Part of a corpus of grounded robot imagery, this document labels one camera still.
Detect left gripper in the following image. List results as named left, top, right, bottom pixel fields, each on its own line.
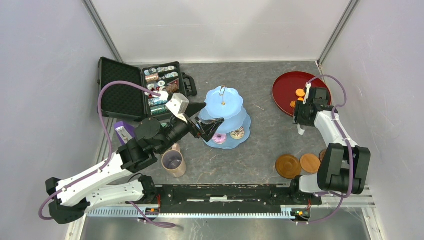
left=155, top=101, right=225, bottom=155

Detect orange round cookie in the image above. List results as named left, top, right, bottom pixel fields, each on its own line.
left=295, top=88, right=306, bottom=98

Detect pink frosted donut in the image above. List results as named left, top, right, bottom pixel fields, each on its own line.
left=212, top=133, right=227, bottom=145

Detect blue three-tier cake stand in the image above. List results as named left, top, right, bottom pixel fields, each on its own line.
left=199, top=85, right=252, bottom=150

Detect metal tongs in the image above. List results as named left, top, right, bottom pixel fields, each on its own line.
left=296, top=123, right=306, bottom=136

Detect white sprinkled donut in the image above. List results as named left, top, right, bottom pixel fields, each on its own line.
left=230, top=126, right=245, bottom=140

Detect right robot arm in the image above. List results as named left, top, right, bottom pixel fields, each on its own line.
left=288, top=83, right=371, bottom=204

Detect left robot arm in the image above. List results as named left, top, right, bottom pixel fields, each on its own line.
left=45, top=102, right=225, bottom=225

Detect red round tray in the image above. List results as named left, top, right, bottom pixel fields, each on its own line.
left=271, top=71, right=333, bottom=117

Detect pink mug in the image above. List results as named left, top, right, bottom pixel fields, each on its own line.
left=161, top=143, right=187, bottom=178

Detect dark brown wooden coaster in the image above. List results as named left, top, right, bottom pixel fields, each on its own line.
left=319, top=149, right=327, bottom=162

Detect light wooden coaster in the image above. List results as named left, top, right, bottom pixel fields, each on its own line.
left=300, top=153, right=321, bottom=174

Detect purple box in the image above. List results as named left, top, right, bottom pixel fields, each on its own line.
left=113, top=121, right=135, bottom=145

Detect black open case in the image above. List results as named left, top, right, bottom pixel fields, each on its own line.
left=97, top=57, right=197, bottom=122

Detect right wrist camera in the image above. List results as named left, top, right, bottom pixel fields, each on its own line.
left=303, top=81, right=312, bottom=105

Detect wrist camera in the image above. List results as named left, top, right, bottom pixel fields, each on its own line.
left=165, top=93, right=189, bottom=123
left=303, top=81, right=312, bottom=105

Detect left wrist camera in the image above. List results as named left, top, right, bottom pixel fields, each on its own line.
left=165, top=93, right=189, bottom=123

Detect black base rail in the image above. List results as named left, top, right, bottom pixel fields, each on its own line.
left=133, top=174, right=323, bottom=221

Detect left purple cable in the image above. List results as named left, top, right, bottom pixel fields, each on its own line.
left=38, top=80, right=169, bottom=221

